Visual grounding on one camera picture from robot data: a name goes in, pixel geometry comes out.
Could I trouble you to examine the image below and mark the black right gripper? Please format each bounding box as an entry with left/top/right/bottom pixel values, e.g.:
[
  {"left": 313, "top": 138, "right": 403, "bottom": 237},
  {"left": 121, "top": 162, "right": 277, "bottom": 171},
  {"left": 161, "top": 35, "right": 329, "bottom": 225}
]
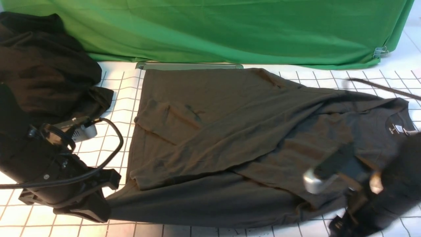
[{"left": 329, "top": 133, "right": 421, "bottom": 237}]

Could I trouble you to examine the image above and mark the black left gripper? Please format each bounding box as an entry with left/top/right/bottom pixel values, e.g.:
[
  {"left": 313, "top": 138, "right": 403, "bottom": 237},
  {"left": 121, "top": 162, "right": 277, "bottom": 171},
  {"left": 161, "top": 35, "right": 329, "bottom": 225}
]
[{"left": 1, "top": 84, "right": 121, "bottom": 223}]

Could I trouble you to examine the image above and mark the gray long-sleeve shirt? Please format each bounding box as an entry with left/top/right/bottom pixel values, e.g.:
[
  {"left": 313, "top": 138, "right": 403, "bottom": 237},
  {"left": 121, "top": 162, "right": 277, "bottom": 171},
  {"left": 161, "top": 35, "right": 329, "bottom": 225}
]
[{"left": 107, "top": 68, "right": 415, "bottom": 228}]

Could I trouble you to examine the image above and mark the black crumpled garment pile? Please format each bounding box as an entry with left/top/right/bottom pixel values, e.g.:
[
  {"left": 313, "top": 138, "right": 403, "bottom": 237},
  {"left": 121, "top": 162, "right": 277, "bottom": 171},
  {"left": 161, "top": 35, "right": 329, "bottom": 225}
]
[{"left": 0, "top": 12, "right": 114, "bottom": 126}]

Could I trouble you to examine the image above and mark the gray metal bar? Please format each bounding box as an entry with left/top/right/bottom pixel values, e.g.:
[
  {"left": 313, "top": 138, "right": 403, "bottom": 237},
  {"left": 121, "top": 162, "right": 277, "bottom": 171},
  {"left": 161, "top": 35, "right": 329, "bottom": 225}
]
[{"left": 136, "top": 62, "right": 244, "bottom": 70}]

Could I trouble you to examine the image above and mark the metal binder clip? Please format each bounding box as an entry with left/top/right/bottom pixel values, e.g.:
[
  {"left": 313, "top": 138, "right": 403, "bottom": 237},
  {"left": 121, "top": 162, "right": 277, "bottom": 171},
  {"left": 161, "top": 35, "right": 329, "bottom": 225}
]
[{"left": 373, "top": 46, "right": 389, "bottom": 59}]

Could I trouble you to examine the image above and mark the green backdrop cloth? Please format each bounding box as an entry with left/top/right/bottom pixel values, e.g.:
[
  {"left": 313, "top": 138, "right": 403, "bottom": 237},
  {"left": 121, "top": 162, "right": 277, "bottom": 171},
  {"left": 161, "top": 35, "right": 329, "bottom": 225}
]
[{"left": 1, "top": 0, "right": 413, "bottom": 69}]

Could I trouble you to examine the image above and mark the black left camera cable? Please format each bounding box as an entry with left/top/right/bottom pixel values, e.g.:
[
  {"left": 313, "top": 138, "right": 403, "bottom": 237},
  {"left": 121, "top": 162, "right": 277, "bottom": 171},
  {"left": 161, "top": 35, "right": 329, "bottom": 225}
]
[{"left": 0, "top": 118, "right": 124, "bottom": 190}]

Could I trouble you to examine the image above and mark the black camera cable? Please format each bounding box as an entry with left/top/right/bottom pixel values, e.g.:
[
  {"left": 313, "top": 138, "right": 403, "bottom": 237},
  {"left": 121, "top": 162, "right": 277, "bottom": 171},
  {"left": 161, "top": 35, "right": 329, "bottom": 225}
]
[
  {"left": 342, "top": 78, "right": 421, "bottom": 101},
  {"left": 0, "top": 118, "right": 124, "bottom": 190}
]

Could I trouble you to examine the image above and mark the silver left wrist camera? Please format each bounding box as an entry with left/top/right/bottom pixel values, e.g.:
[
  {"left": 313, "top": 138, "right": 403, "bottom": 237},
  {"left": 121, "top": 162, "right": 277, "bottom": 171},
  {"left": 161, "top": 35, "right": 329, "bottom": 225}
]
[{"left": 54, "top": 117, "right": 97, "bottom": 143}]

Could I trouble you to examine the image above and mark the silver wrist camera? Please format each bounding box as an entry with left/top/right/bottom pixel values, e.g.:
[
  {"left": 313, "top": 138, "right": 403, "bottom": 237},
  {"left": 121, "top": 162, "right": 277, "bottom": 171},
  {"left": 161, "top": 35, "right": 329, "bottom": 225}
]
[
  {"left": 303, "top": 143, "right": 372, "bottom": 195},
  {"left": 54, "top": 117, "right": 97, "bottom": 143}
]

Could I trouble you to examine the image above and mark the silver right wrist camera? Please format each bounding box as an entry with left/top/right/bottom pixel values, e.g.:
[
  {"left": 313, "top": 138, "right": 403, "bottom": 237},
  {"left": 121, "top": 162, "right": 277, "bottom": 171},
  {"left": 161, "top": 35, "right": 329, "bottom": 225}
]
[{"left": 303, "top": 143, "right": 372, "bottom": 195}]

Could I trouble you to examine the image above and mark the black right camera cable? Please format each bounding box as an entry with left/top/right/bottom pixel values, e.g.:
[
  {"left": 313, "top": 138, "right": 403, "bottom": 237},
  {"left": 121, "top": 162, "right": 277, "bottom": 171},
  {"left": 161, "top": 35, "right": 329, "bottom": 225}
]
[{"left": 342, "top": 78, "right": 421, "bottom": 101}]

